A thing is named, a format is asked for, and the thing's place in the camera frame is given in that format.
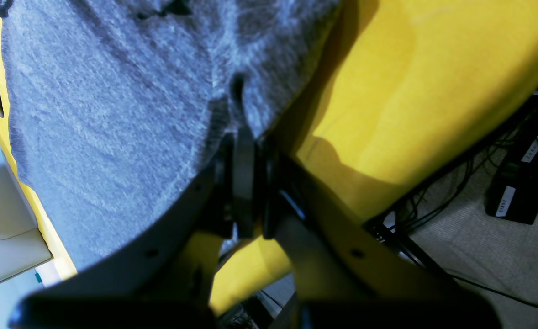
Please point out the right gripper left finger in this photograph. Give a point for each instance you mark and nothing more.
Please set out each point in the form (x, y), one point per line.
(160, 280)

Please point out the yellow table cloth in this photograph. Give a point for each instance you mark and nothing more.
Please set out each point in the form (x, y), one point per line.
(404, 86)

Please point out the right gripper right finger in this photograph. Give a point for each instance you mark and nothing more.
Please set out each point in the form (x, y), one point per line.
(344, 277)

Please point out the black box with labels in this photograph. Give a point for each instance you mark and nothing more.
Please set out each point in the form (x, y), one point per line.
(513, 192)

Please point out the grey long-sleeve shirt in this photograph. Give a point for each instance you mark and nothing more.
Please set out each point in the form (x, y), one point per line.
(113, 106)

